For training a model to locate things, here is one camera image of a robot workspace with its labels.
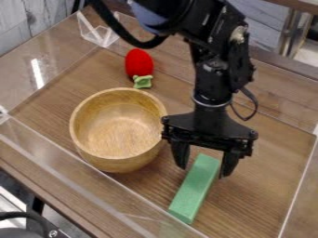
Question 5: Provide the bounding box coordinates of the green rectangular block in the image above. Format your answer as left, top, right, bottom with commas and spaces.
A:
169, 154, 221, 224

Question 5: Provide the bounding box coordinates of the round wooden bowl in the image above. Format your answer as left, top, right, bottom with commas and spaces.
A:
68, 87, 167, 173

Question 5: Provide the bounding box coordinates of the red plush strawberry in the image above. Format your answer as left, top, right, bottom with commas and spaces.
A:
124, 48, 154, 89

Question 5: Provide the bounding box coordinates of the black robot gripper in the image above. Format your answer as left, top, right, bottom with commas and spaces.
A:
162, 112, 258, 179

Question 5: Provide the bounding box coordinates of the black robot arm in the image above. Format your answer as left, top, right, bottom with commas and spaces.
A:
88, 0, 258, 177

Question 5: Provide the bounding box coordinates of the clear acrylic tray wall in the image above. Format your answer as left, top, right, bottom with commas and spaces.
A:
0, 106, 207, 238

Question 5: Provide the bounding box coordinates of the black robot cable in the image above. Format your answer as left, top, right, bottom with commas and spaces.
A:
230, 86, 259, 123

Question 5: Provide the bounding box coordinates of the clear acrylic corner bracket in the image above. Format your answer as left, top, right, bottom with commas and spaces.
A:
76, 11, 119, 48

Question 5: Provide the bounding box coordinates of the metal table leg background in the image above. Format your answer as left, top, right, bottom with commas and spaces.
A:
277, 8, 313, 59

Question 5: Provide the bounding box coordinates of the black table frame leg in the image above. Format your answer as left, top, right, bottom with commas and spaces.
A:
27, 196, 71, 238

